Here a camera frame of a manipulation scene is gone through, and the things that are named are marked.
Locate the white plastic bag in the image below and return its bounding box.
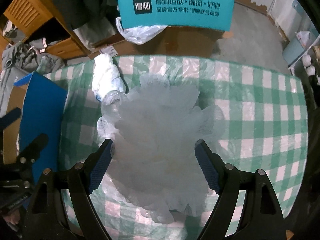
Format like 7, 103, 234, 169
116, 17, 168, 45

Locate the light blue bin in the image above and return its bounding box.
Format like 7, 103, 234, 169
283, 31, 311, 66

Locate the grey clothing pile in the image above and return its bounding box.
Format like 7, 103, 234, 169
2, 42, 65, 74

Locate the blue cardboard box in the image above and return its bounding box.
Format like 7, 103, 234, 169
1, 72, 67, 182

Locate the teal cardboard box with text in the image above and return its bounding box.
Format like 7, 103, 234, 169
118, 0, 234, 31

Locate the white mesh bath pouf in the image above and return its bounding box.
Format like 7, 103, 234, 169
97, 73, 225, 224

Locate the green checkered tablecloth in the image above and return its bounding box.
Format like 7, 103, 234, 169
47, 55, 308, 239

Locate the shoe rack with shoes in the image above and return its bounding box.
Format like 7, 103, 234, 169
289, 35, 319, 85

